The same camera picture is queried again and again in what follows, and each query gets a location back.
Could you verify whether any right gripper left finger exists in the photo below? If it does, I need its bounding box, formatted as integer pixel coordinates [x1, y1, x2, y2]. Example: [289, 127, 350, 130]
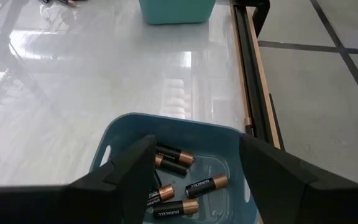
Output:
[0, 134, 158, 224]

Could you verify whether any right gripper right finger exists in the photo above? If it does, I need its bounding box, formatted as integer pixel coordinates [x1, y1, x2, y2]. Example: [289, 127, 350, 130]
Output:
[239, 133, 358, 224]

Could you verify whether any teal plastic bin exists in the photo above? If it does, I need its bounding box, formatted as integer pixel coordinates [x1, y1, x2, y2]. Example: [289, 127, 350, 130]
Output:
[138, 0, 216, 26]

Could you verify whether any blue plastic bin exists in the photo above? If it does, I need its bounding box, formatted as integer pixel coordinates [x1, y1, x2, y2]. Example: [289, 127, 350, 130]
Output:
[88, 112, 260, 224]

